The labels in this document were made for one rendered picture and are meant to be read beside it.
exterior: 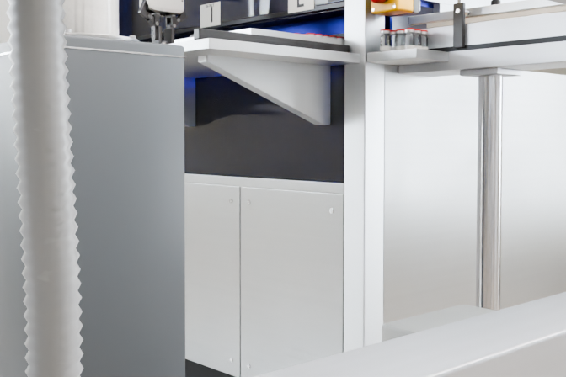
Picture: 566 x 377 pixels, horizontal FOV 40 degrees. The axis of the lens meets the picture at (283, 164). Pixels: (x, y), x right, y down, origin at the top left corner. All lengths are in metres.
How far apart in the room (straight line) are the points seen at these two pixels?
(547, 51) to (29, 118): 1.31
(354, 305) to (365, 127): 0.39
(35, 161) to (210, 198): 1.75
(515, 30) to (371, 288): 0.61
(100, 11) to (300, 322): 0.88
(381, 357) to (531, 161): 1.69
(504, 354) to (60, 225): 0.37
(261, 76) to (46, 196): 1.29
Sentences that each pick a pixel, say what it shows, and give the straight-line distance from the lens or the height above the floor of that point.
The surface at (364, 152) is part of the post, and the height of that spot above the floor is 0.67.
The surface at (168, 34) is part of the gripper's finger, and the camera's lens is 1.90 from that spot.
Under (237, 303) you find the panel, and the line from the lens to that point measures 2.02.
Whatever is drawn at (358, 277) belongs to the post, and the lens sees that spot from 1.71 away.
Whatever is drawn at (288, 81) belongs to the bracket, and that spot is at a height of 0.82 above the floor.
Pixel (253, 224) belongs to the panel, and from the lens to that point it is 1.94.
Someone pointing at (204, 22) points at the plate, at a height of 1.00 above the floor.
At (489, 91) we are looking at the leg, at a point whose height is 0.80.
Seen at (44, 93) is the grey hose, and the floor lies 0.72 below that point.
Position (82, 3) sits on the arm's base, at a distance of 1.35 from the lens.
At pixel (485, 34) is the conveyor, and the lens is 1.63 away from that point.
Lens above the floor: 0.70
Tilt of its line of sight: 2 degrees down
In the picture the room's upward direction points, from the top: straight up
